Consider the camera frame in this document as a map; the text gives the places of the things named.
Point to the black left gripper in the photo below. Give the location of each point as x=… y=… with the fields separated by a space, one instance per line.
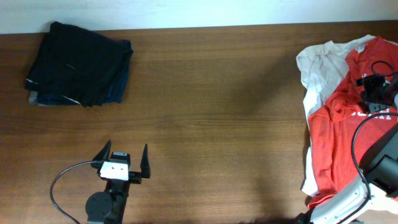
x=134 y=176

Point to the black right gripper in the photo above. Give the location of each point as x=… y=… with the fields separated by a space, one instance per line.
x=372 y=106

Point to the red soccer t-shirt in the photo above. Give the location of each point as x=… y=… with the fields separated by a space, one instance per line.
x=332 y=126

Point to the white t-shirt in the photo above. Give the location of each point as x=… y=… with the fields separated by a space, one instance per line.
x=322 y=68

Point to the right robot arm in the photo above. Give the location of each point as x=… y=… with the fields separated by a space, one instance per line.
x=375 y=183

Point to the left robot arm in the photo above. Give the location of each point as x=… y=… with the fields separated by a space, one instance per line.
x=109 y=205

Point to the folded navy blue garment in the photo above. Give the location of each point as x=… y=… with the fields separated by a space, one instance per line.
x=114 y=94

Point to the folded black garment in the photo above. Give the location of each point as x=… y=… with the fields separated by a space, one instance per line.
x=78 y=64

